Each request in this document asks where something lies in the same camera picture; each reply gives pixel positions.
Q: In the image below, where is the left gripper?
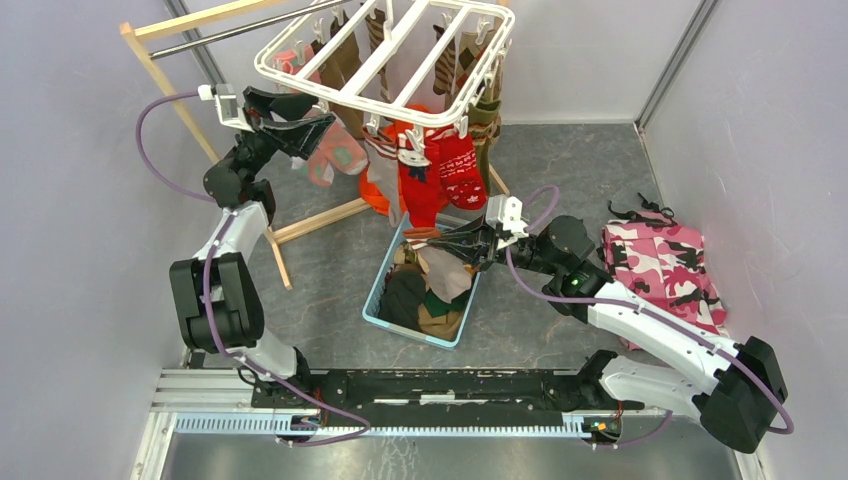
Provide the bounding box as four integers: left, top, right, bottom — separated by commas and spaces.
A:
227, 87, 336, 178

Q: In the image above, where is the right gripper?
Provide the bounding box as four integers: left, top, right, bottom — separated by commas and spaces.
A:
427, 213, 560, 276

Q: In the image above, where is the grey beige sock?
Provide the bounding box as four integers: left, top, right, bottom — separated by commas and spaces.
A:
364, 134, 403, 227
403, 227, 473, 303

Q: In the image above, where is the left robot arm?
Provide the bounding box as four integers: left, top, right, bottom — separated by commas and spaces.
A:
169, 84, 335, 408

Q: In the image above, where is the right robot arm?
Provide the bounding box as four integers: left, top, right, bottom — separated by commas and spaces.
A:
412, 215, 795, 454

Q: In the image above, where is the white clip sock hanger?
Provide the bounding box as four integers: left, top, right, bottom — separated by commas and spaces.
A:
254, 1, 516, 152

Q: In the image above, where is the pink patterned sock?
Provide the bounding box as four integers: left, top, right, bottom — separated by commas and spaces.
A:
273, 42, 368, 187

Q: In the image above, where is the red snowflake sock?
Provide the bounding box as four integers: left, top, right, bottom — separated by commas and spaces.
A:
434, 129, 488, 210

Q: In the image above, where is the cream ribbed sock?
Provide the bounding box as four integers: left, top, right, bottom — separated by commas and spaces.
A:
392, 242, 429, 274

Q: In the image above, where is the brown plain sock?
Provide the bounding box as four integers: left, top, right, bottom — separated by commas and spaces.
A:
318, 33, 364, 140

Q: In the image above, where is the red bear sock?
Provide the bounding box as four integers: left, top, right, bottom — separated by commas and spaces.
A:
397, 134, 446, 228

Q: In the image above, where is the dark green sock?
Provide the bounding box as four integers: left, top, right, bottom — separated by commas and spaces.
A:
377, 265, 428, 332

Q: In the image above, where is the orange cloth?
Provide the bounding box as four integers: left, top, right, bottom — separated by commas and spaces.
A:
359, 121, 409, 217

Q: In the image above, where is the light blue plastic basket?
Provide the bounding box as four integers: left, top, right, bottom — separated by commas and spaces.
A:
362, 214, 482, 350

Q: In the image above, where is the olive green striped sock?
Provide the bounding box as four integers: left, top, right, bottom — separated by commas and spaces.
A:
468, 99, 502, 194

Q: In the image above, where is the brown striped sock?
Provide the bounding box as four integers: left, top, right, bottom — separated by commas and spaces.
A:
433, 35, 456, 97

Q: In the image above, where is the pink camouflage garment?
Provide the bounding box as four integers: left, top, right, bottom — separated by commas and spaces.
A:
597, 195, 727, 334

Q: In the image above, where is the wooden clothes rack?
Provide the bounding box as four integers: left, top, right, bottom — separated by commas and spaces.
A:
119, 0, 513, 293

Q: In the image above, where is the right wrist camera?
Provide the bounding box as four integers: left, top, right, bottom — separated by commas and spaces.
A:
484, 194, 529, 239

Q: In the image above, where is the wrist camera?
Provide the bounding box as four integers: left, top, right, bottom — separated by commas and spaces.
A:
197, 84, 254, 132
484, 194, 529, 239

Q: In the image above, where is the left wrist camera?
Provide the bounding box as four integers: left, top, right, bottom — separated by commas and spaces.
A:
197, 84, 254, 132

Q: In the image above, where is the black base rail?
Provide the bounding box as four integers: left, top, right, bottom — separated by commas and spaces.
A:
251, 369, 642, 436

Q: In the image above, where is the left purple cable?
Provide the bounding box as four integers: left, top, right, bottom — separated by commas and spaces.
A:
135, 91, 266, 372

